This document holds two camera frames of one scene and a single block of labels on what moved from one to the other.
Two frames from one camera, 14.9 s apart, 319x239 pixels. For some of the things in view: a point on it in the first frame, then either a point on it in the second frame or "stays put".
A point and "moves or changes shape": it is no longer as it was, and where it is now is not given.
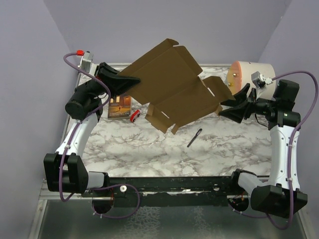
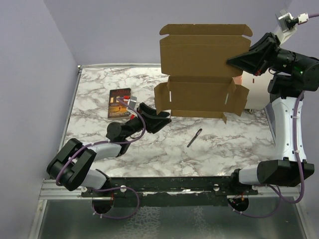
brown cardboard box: (171, 83) moves or changes shape
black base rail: (166, 191) stays put
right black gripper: (238, 113) → (254, 61)
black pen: (199, 131) stays put
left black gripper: (117, 84) → (153, 122)
